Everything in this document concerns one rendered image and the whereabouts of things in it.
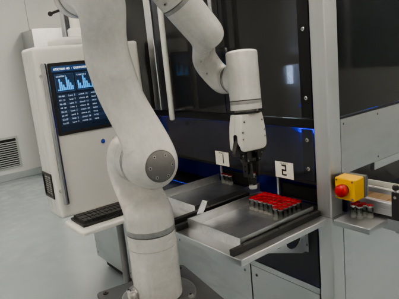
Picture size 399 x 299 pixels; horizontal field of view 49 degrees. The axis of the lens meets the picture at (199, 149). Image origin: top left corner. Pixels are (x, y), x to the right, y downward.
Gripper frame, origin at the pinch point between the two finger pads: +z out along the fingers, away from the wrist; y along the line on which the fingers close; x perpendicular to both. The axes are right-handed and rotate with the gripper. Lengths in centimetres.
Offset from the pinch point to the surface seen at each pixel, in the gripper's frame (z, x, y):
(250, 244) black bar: 23.7, -6.7, -3.7
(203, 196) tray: 20, -55, -27
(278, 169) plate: 8.3, -22.3, -36.4
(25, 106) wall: -36, -552, -124
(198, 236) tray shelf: 23.9, -26.9, -0.1
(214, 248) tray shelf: 24.9, -15.8, 2.7
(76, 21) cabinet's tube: -60, -103, -4
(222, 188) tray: 19, -57, -39
